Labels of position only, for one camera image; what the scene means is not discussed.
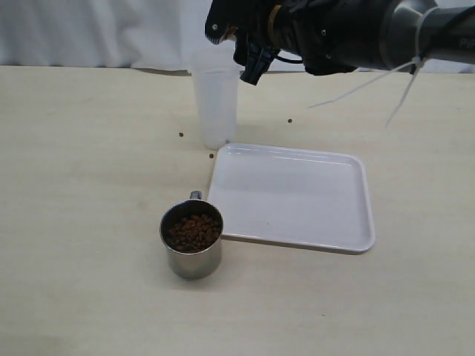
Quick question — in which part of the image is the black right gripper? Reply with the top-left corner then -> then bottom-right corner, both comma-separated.
204,1 -> 386,85

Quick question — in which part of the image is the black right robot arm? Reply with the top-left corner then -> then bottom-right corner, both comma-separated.
204,1 -> 474,85

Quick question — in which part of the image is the clear plastic tall container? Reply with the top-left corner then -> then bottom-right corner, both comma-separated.
189,47 -> 240,150

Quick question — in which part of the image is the white plastic tray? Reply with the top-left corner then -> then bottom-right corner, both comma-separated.
207,143 -> 376,254

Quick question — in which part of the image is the steel mug with kibble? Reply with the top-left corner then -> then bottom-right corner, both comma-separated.
158,191 -> 224,280

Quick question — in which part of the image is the white backdrop curtain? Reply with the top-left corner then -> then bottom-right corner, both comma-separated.
0,0 -> 475,74

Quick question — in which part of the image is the white cable tie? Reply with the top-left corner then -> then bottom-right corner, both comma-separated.
307,7 -> 439,130

